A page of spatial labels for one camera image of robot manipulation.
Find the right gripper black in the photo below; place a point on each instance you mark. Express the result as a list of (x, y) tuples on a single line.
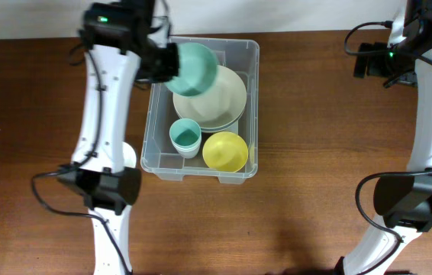
[(376, 50)]

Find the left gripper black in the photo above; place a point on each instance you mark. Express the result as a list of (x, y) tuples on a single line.
[(173, 71)]

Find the green bowl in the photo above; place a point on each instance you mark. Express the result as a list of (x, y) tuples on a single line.
[(198, 68)]

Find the clear plastic storage container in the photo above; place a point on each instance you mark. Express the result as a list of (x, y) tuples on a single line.
[(159, 156)]

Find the green cup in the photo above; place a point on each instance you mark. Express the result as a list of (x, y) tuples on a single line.
[(185, 133)]

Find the white cup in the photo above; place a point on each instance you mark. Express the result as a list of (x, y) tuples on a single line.
[(193, 149)]

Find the yellow bowl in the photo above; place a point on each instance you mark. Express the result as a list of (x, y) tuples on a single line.
[(225, 151)]

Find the grey translucent cup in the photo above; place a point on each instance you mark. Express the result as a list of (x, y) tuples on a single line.
[(188, 154)]

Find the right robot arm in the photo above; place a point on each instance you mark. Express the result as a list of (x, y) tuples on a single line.
[(402, 200)]

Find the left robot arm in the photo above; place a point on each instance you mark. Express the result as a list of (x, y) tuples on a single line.
[(125, 42)]

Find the white label in container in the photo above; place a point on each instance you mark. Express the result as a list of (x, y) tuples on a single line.
[(234, 128)]

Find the white bowl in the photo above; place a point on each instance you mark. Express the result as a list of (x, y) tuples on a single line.
[(129, 155)]

